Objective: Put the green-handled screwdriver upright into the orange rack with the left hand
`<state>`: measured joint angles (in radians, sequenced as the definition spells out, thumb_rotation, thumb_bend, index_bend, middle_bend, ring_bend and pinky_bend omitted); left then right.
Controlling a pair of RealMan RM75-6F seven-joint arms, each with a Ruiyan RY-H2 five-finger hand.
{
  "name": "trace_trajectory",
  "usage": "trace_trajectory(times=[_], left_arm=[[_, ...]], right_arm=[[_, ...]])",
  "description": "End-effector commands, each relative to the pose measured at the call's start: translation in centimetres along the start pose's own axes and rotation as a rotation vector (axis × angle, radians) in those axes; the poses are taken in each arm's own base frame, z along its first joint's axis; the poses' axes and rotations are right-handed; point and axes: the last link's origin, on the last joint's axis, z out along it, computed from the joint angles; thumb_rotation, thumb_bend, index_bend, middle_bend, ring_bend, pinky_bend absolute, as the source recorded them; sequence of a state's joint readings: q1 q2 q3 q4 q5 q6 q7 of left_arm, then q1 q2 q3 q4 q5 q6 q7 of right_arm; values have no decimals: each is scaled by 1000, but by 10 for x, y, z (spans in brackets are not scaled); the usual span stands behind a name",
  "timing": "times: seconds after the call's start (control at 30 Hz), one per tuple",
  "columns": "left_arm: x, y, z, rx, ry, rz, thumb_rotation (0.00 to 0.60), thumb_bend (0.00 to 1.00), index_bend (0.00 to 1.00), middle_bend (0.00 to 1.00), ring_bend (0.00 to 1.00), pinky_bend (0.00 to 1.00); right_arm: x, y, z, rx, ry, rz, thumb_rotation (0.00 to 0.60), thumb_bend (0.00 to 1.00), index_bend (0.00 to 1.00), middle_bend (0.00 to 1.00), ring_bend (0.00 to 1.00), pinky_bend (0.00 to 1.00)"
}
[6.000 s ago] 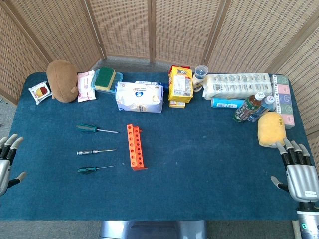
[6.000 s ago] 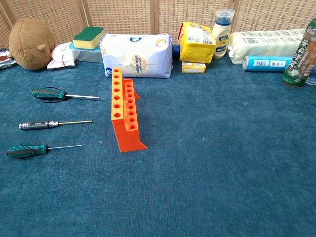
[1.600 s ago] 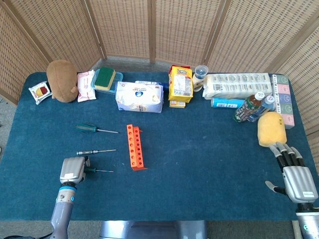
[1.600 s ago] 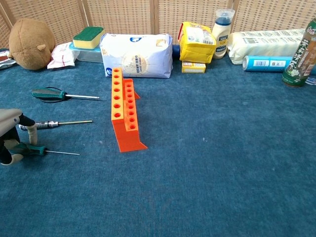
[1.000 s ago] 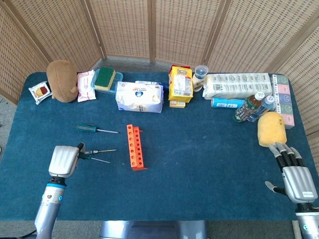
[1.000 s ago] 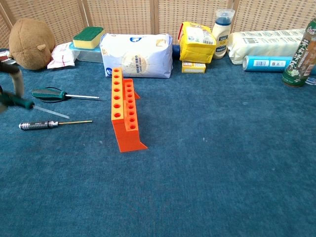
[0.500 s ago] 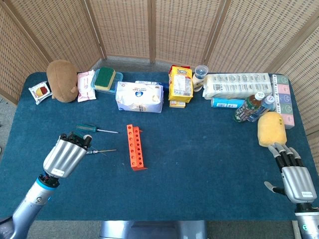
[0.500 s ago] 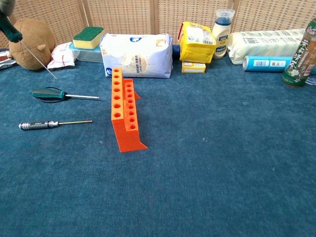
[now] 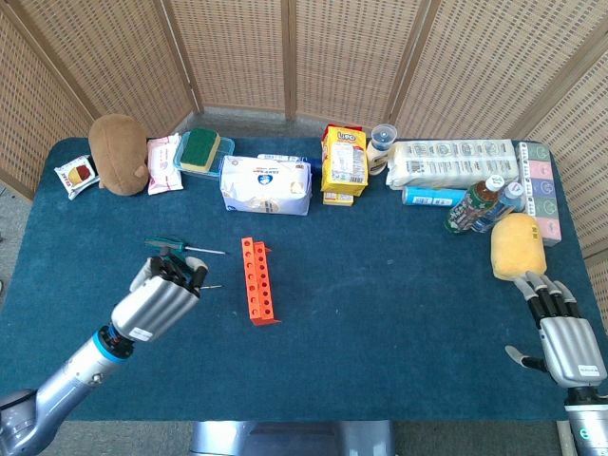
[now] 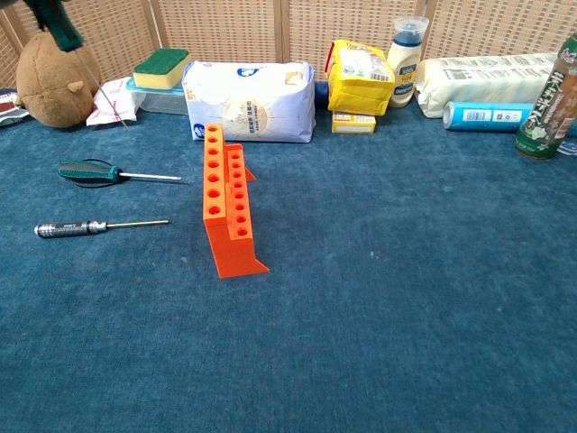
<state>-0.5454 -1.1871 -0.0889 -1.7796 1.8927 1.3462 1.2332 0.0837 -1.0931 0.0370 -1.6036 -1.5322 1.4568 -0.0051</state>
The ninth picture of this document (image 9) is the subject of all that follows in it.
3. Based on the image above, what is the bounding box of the robot left five-finger hand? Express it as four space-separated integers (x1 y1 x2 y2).
109 254 210 344

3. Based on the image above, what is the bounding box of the robot right five-finger hand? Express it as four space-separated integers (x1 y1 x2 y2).
504 270 604 387

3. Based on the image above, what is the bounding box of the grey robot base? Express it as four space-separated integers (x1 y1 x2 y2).
189 420 396 456

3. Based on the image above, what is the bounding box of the orange test tube rack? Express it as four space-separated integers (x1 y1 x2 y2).
240 236 282 328

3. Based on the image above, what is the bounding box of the yellow bread plush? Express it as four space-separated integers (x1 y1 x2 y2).
490 212 548 281

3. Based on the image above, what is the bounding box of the pink wet wipes pack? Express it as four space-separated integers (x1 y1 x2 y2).
145 132 185 197

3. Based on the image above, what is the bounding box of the white red yellow snack packet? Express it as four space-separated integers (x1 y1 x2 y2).
53 154 101 201

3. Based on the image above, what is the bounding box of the brown plush toy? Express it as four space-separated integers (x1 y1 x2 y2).
87 113 151 197

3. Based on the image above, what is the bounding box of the multicolour pocket tissue pack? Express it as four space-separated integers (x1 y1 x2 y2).
515 141 563 247

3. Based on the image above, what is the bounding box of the green yellow sponge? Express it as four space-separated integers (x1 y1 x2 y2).
179 127 222 173

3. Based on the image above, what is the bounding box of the blue label water bottle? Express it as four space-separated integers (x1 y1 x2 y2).
472 180 526 234

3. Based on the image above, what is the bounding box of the white blue tissue pack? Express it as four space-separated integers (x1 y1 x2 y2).
218 154 314 217

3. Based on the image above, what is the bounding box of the clear plastic container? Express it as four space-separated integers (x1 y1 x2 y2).
172 134 237 179

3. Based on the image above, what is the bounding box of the green tea bottle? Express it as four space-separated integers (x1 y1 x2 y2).
444 174 506 236

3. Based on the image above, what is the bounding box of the blue table cloth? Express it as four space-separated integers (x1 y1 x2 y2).
0 136 608 423

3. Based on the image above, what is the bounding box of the white blue flat box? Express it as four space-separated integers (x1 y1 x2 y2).
256 152 310 165

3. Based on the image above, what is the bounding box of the blue cylindrical can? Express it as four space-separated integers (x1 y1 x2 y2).
401 185 469 208

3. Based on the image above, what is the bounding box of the small flat yellow box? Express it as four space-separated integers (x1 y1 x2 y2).
322 190 355 207

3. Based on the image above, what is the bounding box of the white toilet paper pack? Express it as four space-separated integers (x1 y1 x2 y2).
385 138 520 191

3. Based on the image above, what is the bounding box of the yellow biscuit box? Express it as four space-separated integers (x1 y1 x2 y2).
320 123 370 197

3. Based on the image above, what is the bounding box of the white jar with clear cap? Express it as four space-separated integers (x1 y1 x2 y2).
366 123 398 177

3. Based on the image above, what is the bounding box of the wicker folding screen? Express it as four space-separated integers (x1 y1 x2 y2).
0 0 608 333

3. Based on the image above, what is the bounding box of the large green handle screwdriver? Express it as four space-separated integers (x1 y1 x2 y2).
143 237 228 257

